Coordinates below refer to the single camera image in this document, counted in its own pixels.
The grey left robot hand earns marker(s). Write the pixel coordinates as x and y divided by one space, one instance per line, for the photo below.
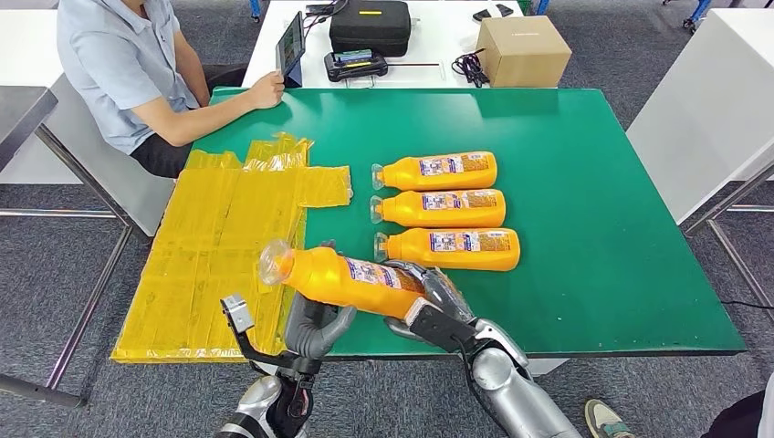
314 332

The person's hand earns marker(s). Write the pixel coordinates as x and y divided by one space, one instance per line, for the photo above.
267 90

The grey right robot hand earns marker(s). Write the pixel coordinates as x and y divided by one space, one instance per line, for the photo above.
447 290

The orange detergent bottle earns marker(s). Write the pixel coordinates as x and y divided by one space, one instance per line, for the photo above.
405 209
338 281
402 172
411 249

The person's forearm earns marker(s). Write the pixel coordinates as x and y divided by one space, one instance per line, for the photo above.
205 118

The black tablet on stand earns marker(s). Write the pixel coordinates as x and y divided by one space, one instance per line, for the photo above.
290 42

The blue metal leg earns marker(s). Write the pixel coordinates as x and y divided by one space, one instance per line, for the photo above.
255 9
542 6

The black handheld controller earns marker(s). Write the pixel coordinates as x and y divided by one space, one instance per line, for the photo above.
355 65

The black carrying case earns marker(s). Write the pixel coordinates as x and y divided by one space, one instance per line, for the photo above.
370 29

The white table foot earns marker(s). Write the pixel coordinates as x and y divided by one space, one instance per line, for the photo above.
547 366

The yellow taped cardboard mat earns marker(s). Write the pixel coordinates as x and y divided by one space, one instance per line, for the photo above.
199 260

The person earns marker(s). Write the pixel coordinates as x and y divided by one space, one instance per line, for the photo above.
604 420
115 66

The white table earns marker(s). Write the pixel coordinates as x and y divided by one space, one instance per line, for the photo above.
435 36
695 121
24 48

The white bench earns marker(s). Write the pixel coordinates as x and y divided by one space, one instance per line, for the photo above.
109 181

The black phone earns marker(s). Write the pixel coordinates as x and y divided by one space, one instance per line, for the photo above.
504 9
481 15

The brown cardboard box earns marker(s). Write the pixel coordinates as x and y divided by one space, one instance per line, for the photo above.
526 53

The blue wheeled cart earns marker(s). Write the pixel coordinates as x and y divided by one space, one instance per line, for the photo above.
698 11

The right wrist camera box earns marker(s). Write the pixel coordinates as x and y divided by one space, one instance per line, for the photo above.
441 329

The metal table frame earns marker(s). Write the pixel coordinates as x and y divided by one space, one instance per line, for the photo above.
725 199
60 213

